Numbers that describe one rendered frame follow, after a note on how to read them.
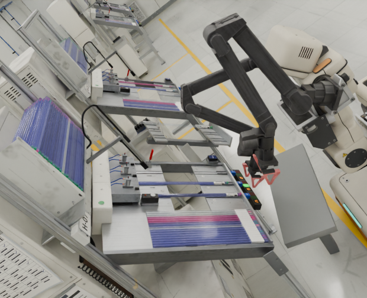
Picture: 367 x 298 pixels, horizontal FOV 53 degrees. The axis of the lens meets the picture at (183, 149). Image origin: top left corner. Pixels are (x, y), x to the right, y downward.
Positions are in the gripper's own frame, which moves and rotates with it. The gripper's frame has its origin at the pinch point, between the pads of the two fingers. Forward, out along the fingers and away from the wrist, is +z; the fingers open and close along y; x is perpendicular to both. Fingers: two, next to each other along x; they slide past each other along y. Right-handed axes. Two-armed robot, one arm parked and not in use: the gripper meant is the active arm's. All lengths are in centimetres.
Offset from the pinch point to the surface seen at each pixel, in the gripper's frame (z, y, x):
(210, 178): 9.1, -15.7, -15.2
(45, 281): 17, 39, -94
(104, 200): -1, 14, -73
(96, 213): 2, 19, -76
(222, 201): 8.7, 4.8, -14.8
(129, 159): 2, -25, -58
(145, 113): 12, -106, -39
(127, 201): 6, 6, -62
